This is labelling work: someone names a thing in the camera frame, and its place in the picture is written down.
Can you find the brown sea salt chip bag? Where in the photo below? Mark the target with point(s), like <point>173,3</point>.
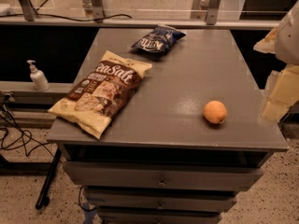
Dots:
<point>100,96</point>

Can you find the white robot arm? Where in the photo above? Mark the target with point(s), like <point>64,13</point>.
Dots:
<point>282,85</point>

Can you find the blue kettle chip bag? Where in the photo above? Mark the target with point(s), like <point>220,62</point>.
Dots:
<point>160,40</point>

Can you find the grey drawer cabinet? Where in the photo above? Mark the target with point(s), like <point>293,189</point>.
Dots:
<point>164,124</point>

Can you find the orange fruit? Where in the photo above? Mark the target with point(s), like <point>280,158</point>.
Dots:
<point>215,112</point>

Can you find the top grey drawer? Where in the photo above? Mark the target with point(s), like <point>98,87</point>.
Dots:
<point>128,175</point>

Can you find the grey drawer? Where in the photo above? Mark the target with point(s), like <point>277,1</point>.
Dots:
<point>160,199</point>
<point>128,175</point>
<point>150,216</point>

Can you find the middle grey drawer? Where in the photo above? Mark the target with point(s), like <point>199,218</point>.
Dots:
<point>160,199</point>

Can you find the white pump bottle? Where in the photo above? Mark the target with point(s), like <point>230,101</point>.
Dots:
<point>38,77</point>

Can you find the bottom grey drawer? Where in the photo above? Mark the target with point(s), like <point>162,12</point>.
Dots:
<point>150,216</point>

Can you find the black metal stand leg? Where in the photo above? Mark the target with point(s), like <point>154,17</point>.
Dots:
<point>43,199</point>

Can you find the middle metal frame post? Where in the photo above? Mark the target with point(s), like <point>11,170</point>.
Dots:
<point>98,10</point>

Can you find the metal frame post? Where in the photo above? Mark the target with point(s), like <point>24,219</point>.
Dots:
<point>212,11</point>
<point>28,10</point>
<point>98,10</point>

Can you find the right metal frame post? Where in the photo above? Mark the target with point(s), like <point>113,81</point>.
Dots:
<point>212,11</point>

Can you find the left metal frame post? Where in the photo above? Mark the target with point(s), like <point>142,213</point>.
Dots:
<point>28,10</point>

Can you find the grey metal rail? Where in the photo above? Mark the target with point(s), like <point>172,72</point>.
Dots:
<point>146,24</point>

